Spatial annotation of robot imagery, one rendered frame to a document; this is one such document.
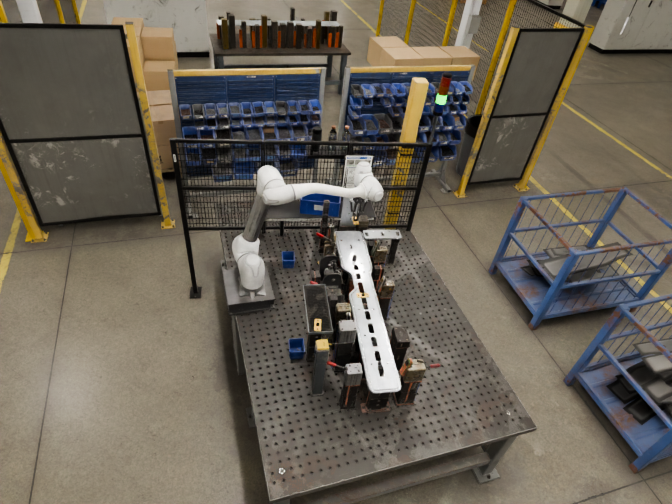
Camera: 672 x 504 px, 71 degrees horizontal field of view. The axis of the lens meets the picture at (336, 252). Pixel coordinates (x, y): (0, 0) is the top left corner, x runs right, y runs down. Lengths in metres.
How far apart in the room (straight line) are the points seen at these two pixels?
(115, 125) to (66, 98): 0.41
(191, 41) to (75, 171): 5.00
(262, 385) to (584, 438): 2.50
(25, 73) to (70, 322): 2.00
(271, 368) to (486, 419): 1.34
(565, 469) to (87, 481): 3.24
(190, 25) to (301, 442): 7.77
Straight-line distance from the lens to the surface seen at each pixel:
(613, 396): 4.39
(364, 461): 2.78
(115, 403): 3.90
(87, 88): 4.52
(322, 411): 2.89
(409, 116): 3.57
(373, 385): 2.66
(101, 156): 4.81
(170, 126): 5.63
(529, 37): 5.51
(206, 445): 3.60
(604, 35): 13.49
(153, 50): 7.19
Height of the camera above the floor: 3.21
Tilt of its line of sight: 41 degrees down
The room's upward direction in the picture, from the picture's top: 7 degrees clockwise
